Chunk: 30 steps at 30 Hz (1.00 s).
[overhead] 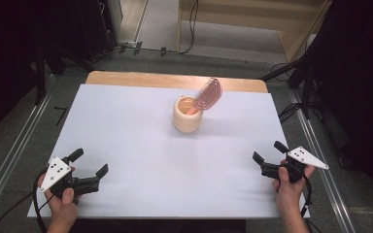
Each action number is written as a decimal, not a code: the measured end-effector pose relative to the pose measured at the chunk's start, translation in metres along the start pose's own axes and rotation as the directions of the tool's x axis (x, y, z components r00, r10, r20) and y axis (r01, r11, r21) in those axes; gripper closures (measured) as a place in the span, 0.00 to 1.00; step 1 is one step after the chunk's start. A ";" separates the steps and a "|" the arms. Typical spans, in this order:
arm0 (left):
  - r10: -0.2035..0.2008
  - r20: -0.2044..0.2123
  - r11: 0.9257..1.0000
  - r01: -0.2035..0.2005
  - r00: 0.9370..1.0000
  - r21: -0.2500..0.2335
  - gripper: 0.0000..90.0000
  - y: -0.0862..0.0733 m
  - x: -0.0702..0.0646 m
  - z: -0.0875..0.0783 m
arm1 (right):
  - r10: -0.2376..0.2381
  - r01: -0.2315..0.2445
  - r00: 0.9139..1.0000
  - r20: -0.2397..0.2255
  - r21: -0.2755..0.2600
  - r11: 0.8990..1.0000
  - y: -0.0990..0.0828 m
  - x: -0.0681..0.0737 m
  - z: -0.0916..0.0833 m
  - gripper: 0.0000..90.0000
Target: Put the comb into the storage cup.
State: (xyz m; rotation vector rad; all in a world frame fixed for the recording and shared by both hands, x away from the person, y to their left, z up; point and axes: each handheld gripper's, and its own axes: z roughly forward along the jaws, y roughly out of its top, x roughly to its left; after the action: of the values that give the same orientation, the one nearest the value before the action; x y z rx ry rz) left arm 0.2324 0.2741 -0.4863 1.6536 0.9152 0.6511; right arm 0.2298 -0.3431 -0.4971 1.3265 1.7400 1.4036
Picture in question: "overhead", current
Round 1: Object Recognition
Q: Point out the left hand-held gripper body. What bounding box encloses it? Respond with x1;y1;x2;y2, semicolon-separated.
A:
39;156;101;205

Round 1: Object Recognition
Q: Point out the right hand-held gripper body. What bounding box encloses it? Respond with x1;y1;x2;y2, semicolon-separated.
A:
260;146;330;183

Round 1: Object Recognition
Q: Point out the cream ribbed cup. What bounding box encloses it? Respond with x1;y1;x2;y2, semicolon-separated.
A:
172;95;204;134

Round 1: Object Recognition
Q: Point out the pink hairbrush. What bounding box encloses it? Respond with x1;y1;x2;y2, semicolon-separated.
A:
186;77;223;117

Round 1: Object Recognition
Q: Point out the person's left hand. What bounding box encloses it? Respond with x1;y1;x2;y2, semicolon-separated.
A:
37;174;79;224

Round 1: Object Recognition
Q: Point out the person's right hand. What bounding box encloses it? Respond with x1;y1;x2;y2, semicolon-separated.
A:
271;165;316;212

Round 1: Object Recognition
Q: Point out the black metal stand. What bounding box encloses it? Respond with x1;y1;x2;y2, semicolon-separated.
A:
260;48;320;120
33;40;96;106

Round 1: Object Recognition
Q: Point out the white board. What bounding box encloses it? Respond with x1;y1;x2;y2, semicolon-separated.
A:
27;83;311;219

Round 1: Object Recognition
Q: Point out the person's dark clothing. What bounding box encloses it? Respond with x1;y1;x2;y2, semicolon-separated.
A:
69;218;247;233

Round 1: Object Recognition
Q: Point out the wooden table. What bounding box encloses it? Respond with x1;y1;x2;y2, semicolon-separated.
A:
85;70;269;94

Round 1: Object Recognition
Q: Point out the light wooden furniture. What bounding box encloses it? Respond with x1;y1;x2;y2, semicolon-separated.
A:
177;0;334;63

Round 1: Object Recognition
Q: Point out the white power strip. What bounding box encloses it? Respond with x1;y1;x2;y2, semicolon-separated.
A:
117;39;138;49

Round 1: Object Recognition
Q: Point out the black cabinet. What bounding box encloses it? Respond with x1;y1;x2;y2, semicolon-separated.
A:
76;0;119;62

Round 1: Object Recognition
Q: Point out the metal floor rail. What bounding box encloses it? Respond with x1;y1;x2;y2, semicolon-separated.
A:
288;88;357;233
0;76;56;222

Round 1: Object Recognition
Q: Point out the thick black gripper cable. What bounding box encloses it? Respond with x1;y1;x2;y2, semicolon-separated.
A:
32;169;49;233

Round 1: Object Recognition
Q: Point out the bundle of black floor cables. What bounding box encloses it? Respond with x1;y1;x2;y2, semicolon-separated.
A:
277;102;305;124

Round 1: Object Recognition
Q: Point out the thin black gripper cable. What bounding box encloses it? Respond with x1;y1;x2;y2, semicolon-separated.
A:
0;191;55;233

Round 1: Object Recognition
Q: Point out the hanging black cable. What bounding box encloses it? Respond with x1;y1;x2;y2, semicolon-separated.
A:
178;0;199;55

